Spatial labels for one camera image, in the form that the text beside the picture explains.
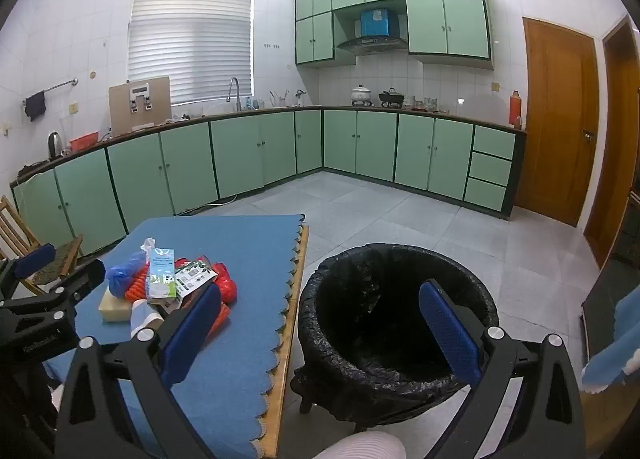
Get white paper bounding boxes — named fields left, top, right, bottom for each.
left=131, top=300, right=165, bottom=340

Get dark cloth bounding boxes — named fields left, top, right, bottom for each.
left=24, top=92, right=47, bottom=122

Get blue scalloped table mat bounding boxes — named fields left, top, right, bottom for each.
left=42, top=213, right=307, bottom=459

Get bin with black bag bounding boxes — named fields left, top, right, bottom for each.
left=291, top=242, right=501, bottom=432

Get white green printed packet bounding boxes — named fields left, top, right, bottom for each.
left=174, top=259, right=218, bottom=312

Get white device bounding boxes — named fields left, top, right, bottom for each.
left=127, top=82, right=153, bottom=113

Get green base cabinet with sink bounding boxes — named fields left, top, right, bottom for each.
left=10, top=108, right=323, bottom=257

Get blue and white milk carton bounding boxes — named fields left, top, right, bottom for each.
left=146, top=248, right=180, bottom=302

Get white floor cable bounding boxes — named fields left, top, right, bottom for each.
left=182, top=194, right=238, bottom=215

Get metal towel rail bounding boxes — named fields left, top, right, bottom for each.
left=22, top=78, right=81, bottom=105

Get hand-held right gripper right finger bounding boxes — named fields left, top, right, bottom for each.
left=418, top=279, right=586, bottom=459

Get beige sponge block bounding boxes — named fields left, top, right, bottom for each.
left=98, top=289, right=136, bottom=324

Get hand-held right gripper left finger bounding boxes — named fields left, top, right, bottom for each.
left=56, top=283, right=223, bottom=459

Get green base cabinet with drawers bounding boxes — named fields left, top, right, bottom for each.
left=320, top=106, right=528, bottom=220

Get white window blind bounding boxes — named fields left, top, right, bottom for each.
left=127, top=0, right=255, bottom=107

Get orange foam net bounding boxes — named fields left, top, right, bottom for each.
left=124, top=264, right=232, bottom=340

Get wooden chair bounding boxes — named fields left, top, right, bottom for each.
left=0, top=195, right=85, bottom=296

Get brown board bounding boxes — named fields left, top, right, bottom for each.
left=108, top=76, right=172, bottom=137

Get black range hood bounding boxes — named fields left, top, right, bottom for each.
left=336, top=36, right=408, bottom=56

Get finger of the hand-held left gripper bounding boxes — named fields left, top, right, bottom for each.
left=0, top=259, right=108, bottom=329
left=0, top=242, right=57, bottom=300

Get blue plastic bag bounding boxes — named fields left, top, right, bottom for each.
left=104, top=251, right=150, bottom=297

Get red basin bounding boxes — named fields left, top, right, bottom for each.
left=69, top=132, right=101, bottom=154

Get light blue cloth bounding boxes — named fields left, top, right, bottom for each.
left=581, top=284, right=640, bottom=392

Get wooden table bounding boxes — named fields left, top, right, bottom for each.
left=252, top=224, right=311, bottom=459

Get wooden door with handle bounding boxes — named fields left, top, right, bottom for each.
left=515, top=16, right=600, bottom=227

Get dark glass cabinet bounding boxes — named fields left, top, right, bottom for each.
left=581, top=189, right=640, bottom=360

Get green wall cabinets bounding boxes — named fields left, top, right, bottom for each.
left=294, top=0, right=496, bottom=71

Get tan cardboard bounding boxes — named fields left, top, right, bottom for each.
left=580, top=384, right=631, bottom=459

